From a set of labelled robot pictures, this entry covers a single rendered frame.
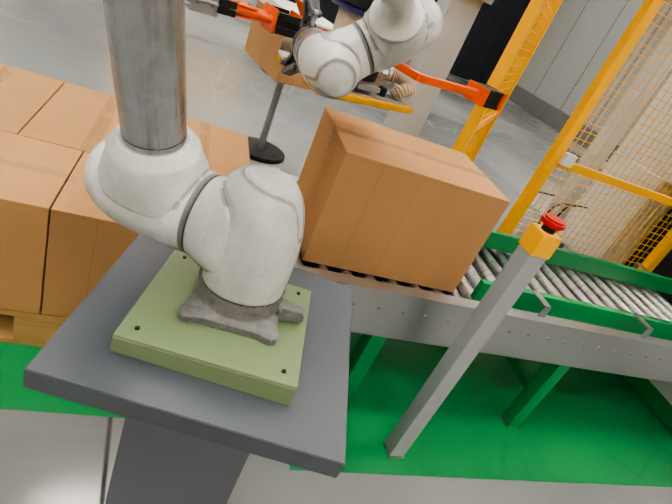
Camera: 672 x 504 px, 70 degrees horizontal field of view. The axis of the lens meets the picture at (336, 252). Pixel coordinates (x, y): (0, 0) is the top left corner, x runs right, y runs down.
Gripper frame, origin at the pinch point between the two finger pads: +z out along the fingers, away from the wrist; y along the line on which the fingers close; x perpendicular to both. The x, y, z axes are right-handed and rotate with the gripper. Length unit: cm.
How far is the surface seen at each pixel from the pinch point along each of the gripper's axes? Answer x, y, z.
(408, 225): 54, 44, -9
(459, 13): 103, -17, 102
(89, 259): -38, 82, 2
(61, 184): -48, 67, 17
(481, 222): 78, 36, -11
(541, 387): 136, 94, -32
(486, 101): 57, 0, -9
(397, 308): 55, 67, -23
